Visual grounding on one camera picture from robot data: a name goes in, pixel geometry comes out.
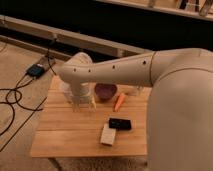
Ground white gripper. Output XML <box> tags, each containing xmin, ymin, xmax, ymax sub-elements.
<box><xmin>70</xmin><ymin>83</ymin><xmax>97</xmax><ymax>112</ymax></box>

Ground orange pepper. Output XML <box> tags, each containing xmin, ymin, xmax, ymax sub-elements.
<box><xmin>114</xmin><ymin>93</ymin><xmax>126</xmax><ymax>112</ymax></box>

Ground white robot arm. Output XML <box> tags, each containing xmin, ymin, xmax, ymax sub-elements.
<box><xmin>58</xmin><ymin>48</ymin><xmax>213</xmax><ymax>171</ymax></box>

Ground dark maroon ceramic bowl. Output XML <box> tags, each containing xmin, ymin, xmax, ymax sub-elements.
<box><xmin>95</xmin><ymin>84</ymin><xmax>117</xmax><ymax>101</ymax></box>

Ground white rectangular block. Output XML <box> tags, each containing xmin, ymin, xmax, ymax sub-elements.
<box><xmin>100</xmin><ymin>124</ymin><xmax>116</xmax><ymax>145</ymax></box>

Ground black rectangular box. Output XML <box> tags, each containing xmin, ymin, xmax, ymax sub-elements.
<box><xmin>109</xmin><ymin>118</ymin><xmax>131</xmax><ymax>130</ymax></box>

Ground wooden table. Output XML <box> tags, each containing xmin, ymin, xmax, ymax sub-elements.
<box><xmin>30</xmin><ymin>77</ymin><xmax>150</xmax><ymax>157</ymax></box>

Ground clear glass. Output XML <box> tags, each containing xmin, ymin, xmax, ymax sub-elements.
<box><xmin>135</xmin><ymin>86</ymin><xmax>144</xmax><ymax>96</ymax></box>

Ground black power adapter box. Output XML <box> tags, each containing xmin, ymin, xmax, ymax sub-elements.
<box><xmin>26</xmin><ymin>64</ymin><xmax>45</xmax><ymax>79</ymax></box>

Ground black floor cables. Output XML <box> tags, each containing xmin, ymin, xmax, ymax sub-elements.
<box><xmin>0</xmin><ymin>39</ymin><xmax>58</xmax><ymax>153</ymax></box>

